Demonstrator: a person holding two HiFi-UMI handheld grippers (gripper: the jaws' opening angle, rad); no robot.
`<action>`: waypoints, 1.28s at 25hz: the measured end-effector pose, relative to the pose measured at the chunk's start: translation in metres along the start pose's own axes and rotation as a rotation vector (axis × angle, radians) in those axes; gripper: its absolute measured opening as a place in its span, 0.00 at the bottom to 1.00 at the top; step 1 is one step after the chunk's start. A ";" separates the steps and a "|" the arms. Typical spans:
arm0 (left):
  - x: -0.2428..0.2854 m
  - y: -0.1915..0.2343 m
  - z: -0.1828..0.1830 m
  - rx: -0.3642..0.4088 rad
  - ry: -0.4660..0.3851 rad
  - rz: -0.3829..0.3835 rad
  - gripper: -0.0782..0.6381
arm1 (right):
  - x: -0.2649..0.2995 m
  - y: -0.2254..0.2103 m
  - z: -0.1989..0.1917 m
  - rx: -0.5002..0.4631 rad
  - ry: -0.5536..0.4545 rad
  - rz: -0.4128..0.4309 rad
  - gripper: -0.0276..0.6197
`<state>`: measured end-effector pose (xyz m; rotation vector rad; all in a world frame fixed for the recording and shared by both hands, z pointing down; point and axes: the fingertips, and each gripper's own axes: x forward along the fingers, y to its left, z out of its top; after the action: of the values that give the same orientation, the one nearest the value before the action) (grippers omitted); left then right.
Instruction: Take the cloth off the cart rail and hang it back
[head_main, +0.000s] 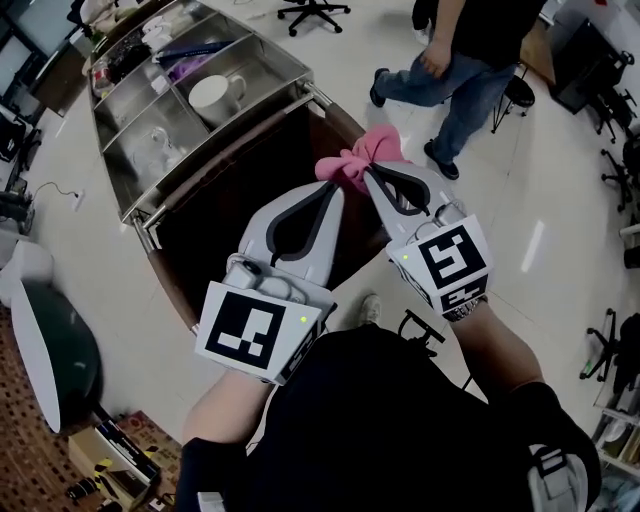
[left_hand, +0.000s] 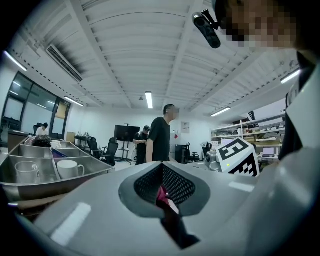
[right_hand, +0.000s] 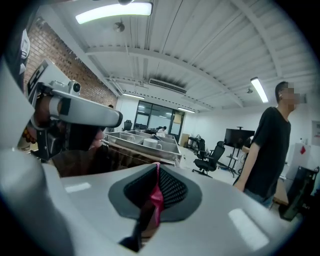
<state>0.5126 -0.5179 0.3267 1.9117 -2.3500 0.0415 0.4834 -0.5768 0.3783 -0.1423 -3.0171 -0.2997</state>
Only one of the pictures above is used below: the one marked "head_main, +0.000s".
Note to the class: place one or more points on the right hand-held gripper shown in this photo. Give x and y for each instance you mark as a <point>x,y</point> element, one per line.
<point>450,260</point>

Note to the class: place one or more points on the white shelf unit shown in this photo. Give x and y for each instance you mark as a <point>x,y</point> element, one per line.
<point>617,445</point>

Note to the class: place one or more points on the black office chair base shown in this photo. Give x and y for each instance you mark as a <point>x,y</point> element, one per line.
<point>312,12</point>

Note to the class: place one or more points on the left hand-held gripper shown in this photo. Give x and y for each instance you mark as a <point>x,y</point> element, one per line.
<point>250,327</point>

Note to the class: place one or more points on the brown wooden desk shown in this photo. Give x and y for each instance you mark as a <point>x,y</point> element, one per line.
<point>60,82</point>

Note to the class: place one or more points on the white power strip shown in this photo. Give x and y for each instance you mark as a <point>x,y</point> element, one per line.
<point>78,200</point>

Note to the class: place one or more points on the white mug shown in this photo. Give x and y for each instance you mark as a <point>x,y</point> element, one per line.
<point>212,97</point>

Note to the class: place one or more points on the metal wristwatch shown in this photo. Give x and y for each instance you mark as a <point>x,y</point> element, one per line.
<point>467,307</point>

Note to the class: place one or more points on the red and white can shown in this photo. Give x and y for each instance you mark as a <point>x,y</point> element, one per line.
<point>102,80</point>

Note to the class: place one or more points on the stainless steel cart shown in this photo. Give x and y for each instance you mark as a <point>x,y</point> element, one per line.
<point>150,112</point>

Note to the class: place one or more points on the purple cloth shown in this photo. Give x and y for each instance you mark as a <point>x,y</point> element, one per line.
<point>187,67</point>

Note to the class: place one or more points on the black round stool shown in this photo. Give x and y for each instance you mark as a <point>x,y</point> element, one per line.
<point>517,92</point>

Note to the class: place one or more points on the black office chair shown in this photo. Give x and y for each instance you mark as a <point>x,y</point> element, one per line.
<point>625,170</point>
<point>612,350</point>

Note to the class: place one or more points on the person's black shirt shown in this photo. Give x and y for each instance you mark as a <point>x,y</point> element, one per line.
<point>380,430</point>

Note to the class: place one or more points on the person's left forearm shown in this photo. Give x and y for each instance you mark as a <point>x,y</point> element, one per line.
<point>225,405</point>

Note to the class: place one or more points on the small white cups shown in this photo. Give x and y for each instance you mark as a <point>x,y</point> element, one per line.
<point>156,27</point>

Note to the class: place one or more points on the pink cloth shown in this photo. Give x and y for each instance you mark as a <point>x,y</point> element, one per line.
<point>380,142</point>

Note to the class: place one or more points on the cardboard box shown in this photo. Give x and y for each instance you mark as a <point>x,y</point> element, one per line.
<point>117,460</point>

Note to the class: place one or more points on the person's right forearm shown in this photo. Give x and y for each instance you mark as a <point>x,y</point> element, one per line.
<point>500,350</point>

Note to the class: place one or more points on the person's white shoe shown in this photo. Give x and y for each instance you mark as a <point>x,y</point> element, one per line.
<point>370,309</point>

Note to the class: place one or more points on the black cabinet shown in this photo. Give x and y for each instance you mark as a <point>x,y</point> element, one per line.
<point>585,65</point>

